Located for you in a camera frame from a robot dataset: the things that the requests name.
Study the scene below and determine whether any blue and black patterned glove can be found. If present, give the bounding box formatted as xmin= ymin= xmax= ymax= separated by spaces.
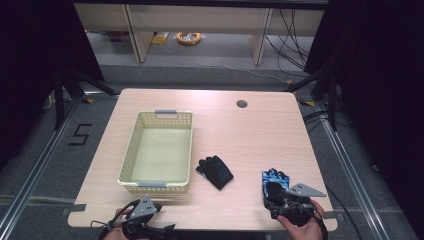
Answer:
xmin=261 ymin=167 xmax=292 ymax=202

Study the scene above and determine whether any black metal stand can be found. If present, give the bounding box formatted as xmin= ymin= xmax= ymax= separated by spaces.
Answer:
xmin=52 ymin=65 xmax=120 ymax=132
xmin=284 ymin=67 xmax=340 ymax=132

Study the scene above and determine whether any person's right hand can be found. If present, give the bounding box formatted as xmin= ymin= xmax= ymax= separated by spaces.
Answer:
xmin=276 ymin=199 xmax=326 ymax=240

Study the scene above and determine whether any white shelf unit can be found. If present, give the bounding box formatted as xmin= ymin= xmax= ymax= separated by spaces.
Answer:
xmin=73 ymin=2 xmax=326 ymax=67

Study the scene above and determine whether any orange cable coil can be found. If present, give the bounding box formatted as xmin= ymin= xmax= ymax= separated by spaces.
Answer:
xmin=175 ymin=31 xmax=204 ymax=47

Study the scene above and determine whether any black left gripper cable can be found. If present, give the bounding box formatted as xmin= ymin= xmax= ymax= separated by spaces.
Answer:
xmin=90 ymin=199 xmax=141 ymax=240

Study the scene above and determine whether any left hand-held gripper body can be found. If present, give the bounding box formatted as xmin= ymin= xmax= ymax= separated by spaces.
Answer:
xmin=121 ymin=195 xmax=177 ymax=240

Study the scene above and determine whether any thin white floor cable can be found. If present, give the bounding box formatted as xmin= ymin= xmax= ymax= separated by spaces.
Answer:
xmin=159 ymin=42 xmax=295 ymax=85

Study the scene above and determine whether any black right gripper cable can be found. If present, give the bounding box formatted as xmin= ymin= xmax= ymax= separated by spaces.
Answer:
xmin=323 ymin=185 xmax=365 ymax=240

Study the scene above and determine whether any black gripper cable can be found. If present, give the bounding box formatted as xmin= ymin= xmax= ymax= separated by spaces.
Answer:
xmin=90 ymin=199 xmax=141 ymax=240
xmin=323 ymin=185 xmax=365 ymax=240

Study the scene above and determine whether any aluminium floor rail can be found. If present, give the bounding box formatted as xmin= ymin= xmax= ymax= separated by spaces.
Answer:
xmin=0 ymin=96 xmax=82 ymax=236
xmin=314 ymin=99 xmax=392 ymax=240

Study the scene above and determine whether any pale yellow perforated plastic basket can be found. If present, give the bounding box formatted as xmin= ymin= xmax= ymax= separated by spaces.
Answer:
xmin=116 ymin=109 xmax=194 ymax=195

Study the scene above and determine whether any black glove with blue dots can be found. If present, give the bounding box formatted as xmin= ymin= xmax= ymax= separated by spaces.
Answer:
xmin=195 ymin=155 xmax=235 ymax=191

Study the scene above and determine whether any bundle of black floor cables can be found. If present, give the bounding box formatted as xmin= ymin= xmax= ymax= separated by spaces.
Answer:
xmin=264 ymin=8 xmax=322 ymax=74

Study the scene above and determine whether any dark curtain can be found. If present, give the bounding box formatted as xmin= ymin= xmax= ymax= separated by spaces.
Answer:
xmin=0 ymin=0 xmax=105 ymax=172
xmin=304 ymin=0 xmax=424 ymax=240

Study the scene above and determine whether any person's left hand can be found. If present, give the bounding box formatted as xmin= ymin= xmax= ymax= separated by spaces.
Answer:
xmin=102 ymin=207 xmax=133 ymax=240

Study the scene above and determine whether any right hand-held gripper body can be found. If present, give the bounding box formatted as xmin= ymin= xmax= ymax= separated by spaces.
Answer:
xmin=264 ymin=182 xmax=327 ymax=228

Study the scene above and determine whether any yellow packet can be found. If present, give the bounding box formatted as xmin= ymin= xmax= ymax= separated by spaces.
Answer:
xmin=151 ymin=31 xmax=171 ymax=46

